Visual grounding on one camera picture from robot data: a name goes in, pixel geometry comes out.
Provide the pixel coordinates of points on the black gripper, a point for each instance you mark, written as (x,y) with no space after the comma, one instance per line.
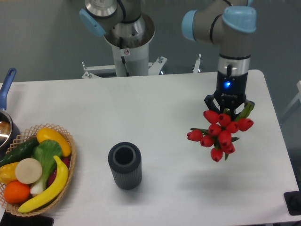
(229,94)

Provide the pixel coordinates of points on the red tulip bouquet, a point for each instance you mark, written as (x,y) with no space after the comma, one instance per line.
(219,135)

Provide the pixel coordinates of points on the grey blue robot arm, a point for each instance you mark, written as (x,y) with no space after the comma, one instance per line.
(229,24)

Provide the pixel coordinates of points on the dark grey ribbed vase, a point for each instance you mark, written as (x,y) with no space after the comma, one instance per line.
(125,162)

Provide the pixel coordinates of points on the black device at edge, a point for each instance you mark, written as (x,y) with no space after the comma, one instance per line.
(293,202)

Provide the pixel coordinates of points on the dark red vegetable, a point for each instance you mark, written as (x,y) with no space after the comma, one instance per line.
(66,161)

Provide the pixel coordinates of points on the green bok choy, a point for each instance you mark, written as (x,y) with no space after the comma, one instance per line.
(44,153)

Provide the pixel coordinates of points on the yellow banana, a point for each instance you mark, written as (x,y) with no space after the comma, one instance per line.
(51,192)

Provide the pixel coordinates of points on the green cucumber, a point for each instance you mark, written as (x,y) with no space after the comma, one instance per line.
(24,150)

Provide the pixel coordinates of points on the beige round disc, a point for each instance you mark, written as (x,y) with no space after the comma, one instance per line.
(28,171)

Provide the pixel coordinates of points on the orange fruit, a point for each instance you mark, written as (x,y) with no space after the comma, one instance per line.
(16,192)

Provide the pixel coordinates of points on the yellow bell pepper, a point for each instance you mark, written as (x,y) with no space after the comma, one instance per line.
(7,173)

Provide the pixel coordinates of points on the woven wicker basket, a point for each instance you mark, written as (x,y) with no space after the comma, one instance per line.
(24,136)

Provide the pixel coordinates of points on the black object bottom left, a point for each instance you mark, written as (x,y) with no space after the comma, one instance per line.
(12,220)

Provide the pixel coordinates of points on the white frame at right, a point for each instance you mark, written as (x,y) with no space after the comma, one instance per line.
(293,105)

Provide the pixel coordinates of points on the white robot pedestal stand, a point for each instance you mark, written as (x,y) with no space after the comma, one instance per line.
(130,47)

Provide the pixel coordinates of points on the blue handled saucepan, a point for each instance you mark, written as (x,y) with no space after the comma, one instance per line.
(8,129)

